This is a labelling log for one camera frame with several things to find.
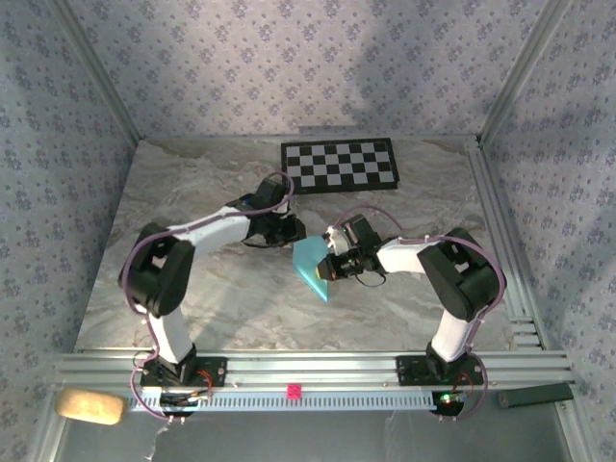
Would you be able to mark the light blue paper sheet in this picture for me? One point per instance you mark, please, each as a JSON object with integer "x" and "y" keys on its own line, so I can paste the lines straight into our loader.
{"x": 305, "y": 260}

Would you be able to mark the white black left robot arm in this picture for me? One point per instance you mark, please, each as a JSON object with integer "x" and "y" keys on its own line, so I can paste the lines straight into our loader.
{"x": 154, "y": 274}

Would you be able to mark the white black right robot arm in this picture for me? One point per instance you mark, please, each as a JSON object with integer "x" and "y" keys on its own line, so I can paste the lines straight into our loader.
{"x": 462, "y": 279}

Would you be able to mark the black white checkerboard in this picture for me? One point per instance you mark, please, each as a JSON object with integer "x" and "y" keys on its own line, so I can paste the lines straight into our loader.
{"x": 337, "y": 166}

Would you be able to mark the small pink block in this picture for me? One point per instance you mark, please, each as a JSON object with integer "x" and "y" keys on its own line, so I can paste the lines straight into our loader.
{"x": 294, "y": 392}

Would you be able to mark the small controller board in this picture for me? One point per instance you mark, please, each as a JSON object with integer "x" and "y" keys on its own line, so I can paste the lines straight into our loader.
{"x": 178, "y": 399}
{"x": 450, "y": 402}

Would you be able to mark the dark flat bar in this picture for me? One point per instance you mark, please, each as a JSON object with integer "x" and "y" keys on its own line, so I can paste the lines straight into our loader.
{"x": 534, "y": 396}

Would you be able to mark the tan sponge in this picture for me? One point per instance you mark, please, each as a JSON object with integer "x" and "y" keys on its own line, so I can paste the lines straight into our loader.
{"x": 89, "y": 406}

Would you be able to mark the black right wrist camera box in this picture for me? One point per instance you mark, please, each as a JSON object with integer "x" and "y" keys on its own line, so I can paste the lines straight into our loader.
{"x": 358, "y": 233}

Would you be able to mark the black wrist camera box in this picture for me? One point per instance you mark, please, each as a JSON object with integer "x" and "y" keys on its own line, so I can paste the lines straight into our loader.
{"x": 269, "y": 192}
{"x": 358, "y": 233}

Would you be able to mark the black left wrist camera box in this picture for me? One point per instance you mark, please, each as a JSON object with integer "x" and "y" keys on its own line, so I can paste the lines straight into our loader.
{"x": 269, "y": 192}

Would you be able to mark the long aluminium mounting rail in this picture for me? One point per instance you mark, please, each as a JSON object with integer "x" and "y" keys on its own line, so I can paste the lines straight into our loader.
{"x": 313, "y": 366}

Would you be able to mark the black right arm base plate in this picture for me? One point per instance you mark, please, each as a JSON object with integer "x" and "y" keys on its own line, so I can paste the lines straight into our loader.
{"x": 409, "y": 370}

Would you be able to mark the aluminium side rail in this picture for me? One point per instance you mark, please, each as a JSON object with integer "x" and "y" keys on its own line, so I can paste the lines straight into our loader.
{"x": 493, "y": 216}

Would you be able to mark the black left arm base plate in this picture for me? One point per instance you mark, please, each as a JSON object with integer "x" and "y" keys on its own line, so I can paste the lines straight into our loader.
{"x": 212, "y": 373}

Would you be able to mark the slanted aluminium corner post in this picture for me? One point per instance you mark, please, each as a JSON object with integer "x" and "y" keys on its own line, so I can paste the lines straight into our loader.
{"x": 99, "y": 72}
{"x": 521, "y": 72}

